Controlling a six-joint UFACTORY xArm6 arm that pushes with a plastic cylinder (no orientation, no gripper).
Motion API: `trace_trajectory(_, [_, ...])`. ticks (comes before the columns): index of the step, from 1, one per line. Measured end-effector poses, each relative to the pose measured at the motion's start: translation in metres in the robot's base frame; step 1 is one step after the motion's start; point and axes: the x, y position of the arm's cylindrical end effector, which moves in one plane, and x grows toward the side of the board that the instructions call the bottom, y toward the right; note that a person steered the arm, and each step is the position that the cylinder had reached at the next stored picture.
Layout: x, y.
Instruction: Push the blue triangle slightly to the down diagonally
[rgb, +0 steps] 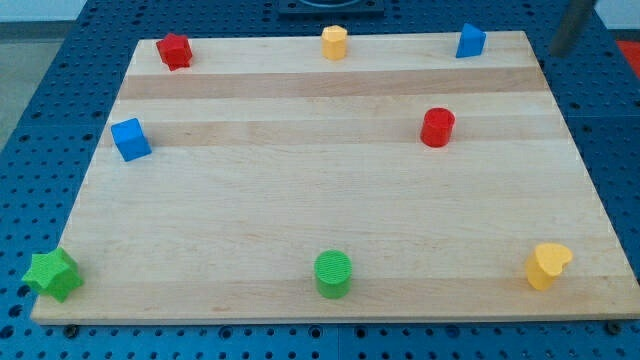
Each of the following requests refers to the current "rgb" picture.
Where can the red star block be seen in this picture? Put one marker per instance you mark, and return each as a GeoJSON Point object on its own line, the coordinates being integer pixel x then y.
{"type": "Point", "coordinates": [175, 51]}

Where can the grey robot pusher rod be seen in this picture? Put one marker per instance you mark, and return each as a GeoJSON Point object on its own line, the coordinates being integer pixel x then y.
{"type": "Point", "coordinates": [572, 24]}

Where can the green cylinder block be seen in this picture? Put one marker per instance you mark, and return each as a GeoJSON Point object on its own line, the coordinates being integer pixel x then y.
{"type": "Point", "coordinates": [332, 274]}

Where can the green star block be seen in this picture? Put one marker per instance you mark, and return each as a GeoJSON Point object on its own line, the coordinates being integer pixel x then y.
{"type": "Point", "coordinates": [54, 274]}

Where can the red cylinder block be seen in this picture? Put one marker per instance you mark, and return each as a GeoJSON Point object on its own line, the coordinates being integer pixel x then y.
{"type": "Point", "coordinates": [437, 127]}

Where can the yellow hexagon block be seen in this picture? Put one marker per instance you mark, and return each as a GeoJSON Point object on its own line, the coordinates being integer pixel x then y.
{"type": "Point", "coordinates": [334, 42]}

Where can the blue triangle block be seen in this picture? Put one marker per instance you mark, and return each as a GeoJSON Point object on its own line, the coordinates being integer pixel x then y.
{"type": "Point", "coordinates": [471, 42]}

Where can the yellow heart block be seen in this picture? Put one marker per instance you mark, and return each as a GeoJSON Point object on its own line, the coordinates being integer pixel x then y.
{"type": "Point", "coordinates": [546, 263]}

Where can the blue cube block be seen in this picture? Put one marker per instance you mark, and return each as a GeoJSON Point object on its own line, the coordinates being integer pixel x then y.
{"type": "Point", "coordinates": [130, 139]}

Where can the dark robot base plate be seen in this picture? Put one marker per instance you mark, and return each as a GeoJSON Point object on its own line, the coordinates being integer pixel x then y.
{"type": "Point", "coordinates": [329, 7]}

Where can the wooden board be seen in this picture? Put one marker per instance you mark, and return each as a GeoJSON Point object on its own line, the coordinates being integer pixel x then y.
{"type": "Point", "coordinates": [265, 154]}

